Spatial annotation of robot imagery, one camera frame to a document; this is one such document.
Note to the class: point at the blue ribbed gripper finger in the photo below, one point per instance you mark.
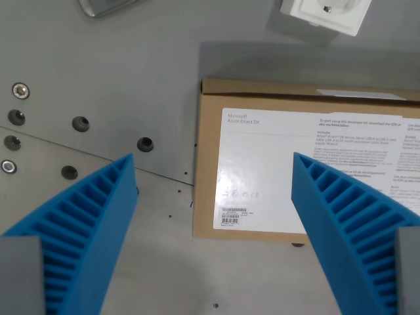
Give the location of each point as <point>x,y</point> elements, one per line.
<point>98,229</point>
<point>344,223</point>

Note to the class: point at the white electrical socket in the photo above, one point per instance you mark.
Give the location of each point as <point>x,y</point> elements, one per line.
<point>325,14</point>

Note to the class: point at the brown cardboard Kinect box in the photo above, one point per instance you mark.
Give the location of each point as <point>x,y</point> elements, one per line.
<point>262,170</point>

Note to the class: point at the silver hex bolt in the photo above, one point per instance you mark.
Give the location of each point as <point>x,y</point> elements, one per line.
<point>8,166</point>
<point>21,91</point>

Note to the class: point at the shiny metal object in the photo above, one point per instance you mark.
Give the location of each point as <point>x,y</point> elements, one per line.
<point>98,6</point>

